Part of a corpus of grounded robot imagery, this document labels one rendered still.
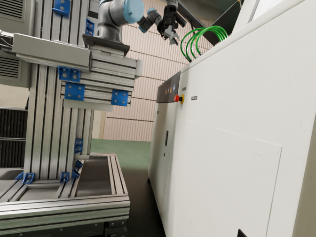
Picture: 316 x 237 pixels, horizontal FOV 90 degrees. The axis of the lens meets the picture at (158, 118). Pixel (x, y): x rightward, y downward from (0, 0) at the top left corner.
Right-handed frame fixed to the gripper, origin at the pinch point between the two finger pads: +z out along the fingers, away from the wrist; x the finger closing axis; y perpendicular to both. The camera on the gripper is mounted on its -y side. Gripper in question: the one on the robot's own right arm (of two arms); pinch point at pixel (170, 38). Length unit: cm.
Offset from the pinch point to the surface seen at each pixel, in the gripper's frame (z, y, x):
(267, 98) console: 45, -3, 84
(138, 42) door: -75, 19, -215
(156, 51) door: -67, -20, -221
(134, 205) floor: 123, 11, -1
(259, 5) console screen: -5, -32, 42
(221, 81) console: 39, -3, 67
